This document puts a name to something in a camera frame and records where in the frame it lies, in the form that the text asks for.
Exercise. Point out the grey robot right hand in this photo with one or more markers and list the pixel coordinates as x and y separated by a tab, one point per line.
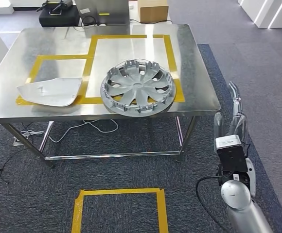
242	128

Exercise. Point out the silver plastic wheel hubcap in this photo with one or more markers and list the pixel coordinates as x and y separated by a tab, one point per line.
137	86

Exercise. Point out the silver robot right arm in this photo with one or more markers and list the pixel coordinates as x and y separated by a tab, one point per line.
238	199

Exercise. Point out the white plastic cover part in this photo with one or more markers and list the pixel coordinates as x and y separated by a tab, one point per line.
51	93

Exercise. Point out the steel workbench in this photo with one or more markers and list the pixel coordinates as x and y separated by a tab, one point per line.
46	41

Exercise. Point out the cardboard box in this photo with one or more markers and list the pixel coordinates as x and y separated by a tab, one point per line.
153	11

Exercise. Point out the yellow floor tape square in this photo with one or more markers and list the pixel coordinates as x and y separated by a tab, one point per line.
119	192

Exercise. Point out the yellow bench tape square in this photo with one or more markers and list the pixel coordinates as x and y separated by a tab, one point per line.
58	57
119	36

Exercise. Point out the grey equipment box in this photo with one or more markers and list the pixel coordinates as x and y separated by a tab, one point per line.
112	11

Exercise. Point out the black equipment case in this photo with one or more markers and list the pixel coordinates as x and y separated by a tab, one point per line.
58	19

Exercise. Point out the black controller device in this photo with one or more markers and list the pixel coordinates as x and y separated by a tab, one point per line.
56	4

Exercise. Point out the floor socket box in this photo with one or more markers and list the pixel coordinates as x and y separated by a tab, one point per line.
17	142

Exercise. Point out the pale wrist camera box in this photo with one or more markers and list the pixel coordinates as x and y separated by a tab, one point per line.
230	157

